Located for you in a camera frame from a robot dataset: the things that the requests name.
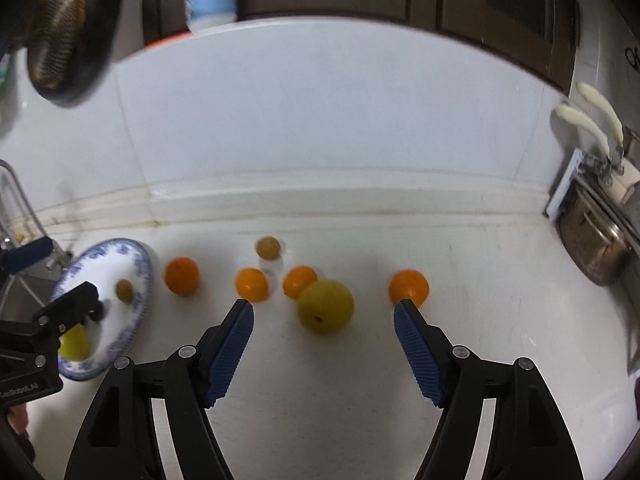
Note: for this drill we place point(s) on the perforated copper strainer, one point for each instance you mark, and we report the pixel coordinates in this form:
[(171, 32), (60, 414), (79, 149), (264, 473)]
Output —
[(55, 32)]

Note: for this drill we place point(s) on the thin gooseneck faucet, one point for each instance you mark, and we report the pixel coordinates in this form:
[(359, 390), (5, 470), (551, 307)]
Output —
[(60, 258)]

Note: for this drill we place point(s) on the black scissors on wall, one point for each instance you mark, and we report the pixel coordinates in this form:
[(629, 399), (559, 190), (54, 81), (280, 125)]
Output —
[(632, 56)]

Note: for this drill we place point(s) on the large orange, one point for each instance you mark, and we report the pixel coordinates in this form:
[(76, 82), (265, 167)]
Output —
[(182, 276)]

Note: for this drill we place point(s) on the small yellow brown fruit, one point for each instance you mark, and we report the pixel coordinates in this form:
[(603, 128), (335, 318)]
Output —
[(124, 291)]

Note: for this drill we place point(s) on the person right hand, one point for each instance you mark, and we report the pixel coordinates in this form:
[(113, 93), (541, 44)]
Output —
[(18, 419)]

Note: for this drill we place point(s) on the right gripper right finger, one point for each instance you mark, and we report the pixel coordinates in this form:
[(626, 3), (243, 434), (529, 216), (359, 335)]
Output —
[(529, 438)]

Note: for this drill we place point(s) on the blue white porcelain plate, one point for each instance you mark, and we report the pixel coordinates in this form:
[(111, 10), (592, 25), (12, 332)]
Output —
[(103, 265)]

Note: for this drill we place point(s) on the steel pot on rack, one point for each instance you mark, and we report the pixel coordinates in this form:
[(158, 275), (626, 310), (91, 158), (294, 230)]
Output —
[(593, 240)]

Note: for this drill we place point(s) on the small brownish green fruit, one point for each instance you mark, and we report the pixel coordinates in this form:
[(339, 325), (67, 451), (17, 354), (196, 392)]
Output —
[(268, 248)]

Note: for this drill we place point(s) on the green apple front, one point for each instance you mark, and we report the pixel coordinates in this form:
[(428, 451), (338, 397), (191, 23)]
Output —
[(75, 345)]

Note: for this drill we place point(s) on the black frying pan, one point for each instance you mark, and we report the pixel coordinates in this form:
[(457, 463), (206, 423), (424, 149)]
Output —
[(90, 55)]

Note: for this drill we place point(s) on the small orange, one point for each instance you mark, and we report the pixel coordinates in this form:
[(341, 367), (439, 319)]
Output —
[(252, 285), (297, 280)]

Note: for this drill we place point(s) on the dark plum front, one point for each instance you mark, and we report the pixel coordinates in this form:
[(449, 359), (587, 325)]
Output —
[(97, 313)]

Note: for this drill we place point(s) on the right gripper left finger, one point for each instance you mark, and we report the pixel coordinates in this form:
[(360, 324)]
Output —
[(118, 440)]

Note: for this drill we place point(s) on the white dish rack bracket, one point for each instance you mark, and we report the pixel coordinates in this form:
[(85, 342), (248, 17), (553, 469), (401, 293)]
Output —
[(560, 191)]

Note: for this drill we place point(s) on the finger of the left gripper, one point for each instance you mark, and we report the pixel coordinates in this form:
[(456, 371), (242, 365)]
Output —
[(67, 310), (18, 259)]

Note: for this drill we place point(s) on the green apple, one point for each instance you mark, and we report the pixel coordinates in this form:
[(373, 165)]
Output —
[(325, 307), (75, 345)]

